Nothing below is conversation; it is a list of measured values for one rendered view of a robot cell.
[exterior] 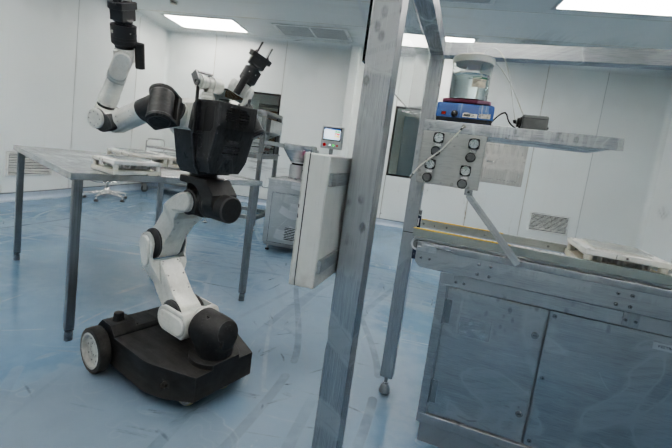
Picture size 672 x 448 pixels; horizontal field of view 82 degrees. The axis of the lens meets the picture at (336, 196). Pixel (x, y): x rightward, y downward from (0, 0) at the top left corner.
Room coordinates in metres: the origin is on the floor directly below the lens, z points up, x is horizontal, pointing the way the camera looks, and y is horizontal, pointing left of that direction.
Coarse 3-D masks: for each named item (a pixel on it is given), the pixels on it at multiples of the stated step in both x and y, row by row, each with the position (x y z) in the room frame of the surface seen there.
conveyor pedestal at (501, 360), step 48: (480, 288) 1.39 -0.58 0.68; (432, 336) 1.44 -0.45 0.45; (480, 336) 1.39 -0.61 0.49; (528, 336) 1.34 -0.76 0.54; (576, 336) 1.30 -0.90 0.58; (624, 336) 1.26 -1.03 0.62; (432, 384) 1.43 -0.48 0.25; (480, 384) 1.38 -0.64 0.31; (528, 384) 1.33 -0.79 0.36; (576, 384) 1.29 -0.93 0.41; (624, 384) 1.25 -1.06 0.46; (432, 432) 1.43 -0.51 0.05; (480, 432) 1.37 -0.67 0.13; (528, 432) 1.32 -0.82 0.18; (576, 432) 1.28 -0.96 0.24; (624, 432) 1.24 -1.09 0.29
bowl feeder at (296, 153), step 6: (288, 144) 4.09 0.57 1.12; (294, 144) 4.06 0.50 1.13; (288, 150) 4.10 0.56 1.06; (294, 150) 4.06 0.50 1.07; (300, 150) 4.05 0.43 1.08; (306, 150) 4.07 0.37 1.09; (288, 156) 4.18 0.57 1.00; (294, 156) 4.11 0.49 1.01; (300, 156) 4.10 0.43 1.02; (294, 162) 4.15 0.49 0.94; (300, 162) 4.15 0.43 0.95; (294, 168) 4.14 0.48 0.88; (300, 168) 4.15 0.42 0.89; (294, 174) 4.14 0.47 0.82; (300, 174) 4.15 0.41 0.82
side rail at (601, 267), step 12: (444, 240) 1.40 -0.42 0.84; (456, 240) 1.39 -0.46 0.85; (468, 240) 1.37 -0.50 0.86; (504, 252) 1.34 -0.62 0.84; (516, 252) 1.32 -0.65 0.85; (528, 252) 1.31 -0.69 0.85; (540, 252) 1.30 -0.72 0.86; (564, 264) 1.28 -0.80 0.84; (576, 264) 1.27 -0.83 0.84; (588, 264) 1.26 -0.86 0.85; (600, 264) 1.24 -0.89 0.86; (612, 264) 1.24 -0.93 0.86; (624, 276) 1.22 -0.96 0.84; (636, 276) 1.21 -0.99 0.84; (648, 276) 1.20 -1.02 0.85; (660, 276) 1.19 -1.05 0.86
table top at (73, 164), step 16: (48, 160) 2.11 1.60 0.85; (64, 160) 2.21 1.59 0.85; (80, 160) 2.33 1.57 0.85; (64, 176) 1.83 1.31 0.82; (80, 176) 1.79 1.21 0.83; (96, 176) 1.84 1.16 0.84; (112, 176) 1.90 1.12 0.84; (128, 176) 1.95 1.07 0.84; (144, 176) 2.01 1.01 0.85; (160, 176) 2.07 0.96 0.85; (176, 176) 2.17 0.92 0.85; (224, 176) 2.55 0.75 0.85; (240, 176) 2.70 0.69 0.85
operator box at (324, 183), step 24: (312, 168) 0.72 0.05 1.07; (336, 168) 0.75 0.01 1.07; (312, 192) 0.72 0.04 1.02; (336, 192) 0.77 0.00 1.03; (312, 216) 0.72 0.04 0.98; (336, 216) 0.79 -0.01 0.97; (312, 240) 0.71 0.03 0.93; (336, 240) 0.81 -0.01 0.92; (312, 264) 0.71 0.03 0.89; (336, 264) 0.84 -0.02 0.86; (312, 288) 0.71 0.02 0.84
